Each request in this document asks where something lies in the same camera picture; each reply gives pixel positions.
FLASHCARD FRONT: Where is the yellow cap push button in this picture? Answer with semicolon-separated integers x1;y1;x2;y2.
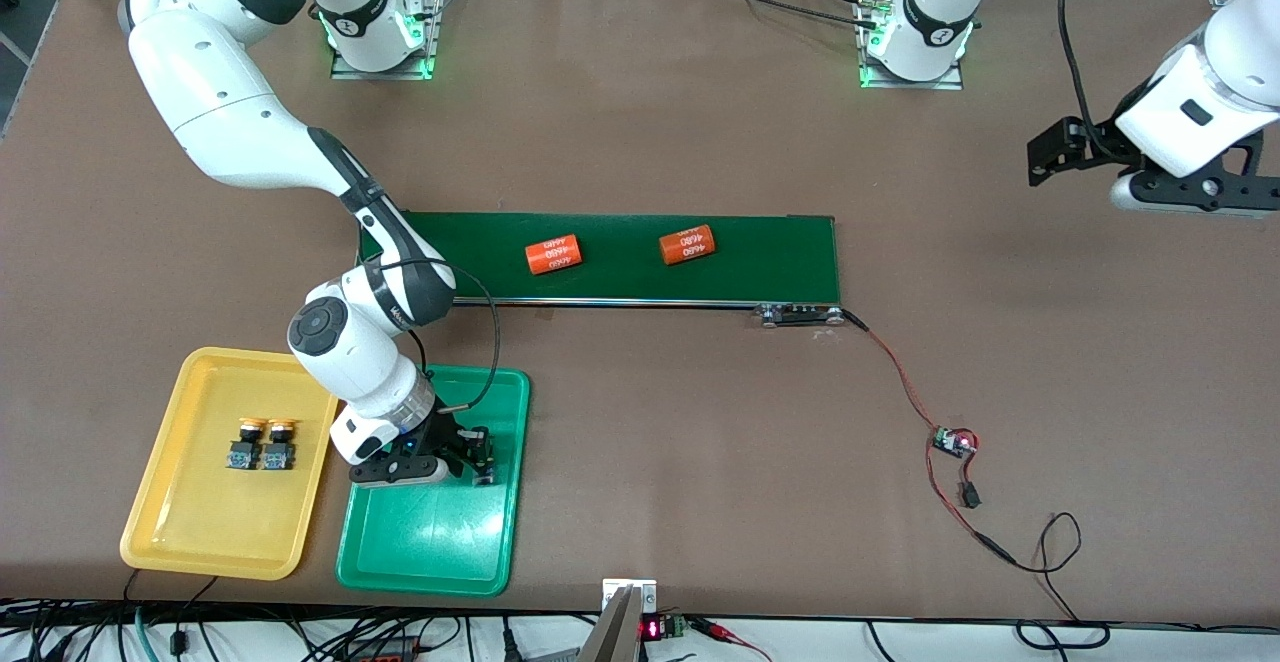
224;418;263;473
262;418;299;473

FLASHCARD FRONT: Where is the orange cylinder white print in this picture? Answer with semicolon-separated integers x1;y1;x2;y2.
524;234;585;277
658;224;719;267

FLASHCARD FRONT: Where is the green plastic tray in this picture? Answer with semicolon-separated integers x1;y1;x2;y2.
335;364;532;598

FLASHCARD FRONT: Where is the yellow plastic tray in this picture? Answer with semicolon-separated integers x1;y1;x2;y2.
119;346;339;582

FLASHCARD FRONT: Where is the green conveyor belt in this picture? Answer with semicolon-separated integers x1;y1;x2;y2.
395;209;847;329

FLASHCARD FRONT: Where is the red clip lead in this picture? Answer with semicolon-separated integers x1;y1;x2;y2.
690;617;776;662

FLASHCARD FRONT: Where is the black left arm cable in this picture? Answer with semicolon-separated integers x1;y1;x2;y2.
1057;0;1101;143

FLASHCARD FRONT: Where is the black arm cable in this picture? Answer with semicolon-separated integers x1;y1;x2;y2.
398;258;502;411
1057;0;1101;143

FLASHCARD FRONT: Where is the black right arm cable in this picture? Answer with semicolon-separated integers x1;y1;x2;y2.
398;258;502;411

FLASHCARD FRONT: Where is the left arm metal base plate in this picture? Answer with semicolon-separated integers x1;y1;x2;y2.
856;0;965;92

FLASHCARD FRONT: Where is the silver camera mount bracket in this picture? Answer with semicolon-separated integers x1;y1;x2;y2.
601;578;659;662

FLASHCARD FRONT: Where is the red black conveyor wire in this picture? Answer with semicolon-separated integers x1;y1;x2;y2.
840;308;946;435

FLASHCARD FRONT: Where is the black base cable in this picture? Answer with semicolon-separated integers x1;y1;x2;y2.
688;0;883;29

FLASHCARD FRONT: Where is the red black power wire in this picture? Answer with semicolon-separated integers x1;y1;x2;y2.
925;434;991;543

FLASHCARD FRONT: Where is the thin black looped cable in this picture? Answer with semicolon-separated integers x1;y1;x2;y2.
975;512;1113;651

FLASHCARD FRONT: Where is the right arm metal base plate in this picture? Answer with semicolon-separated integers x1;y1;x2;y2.
330;0;448;81

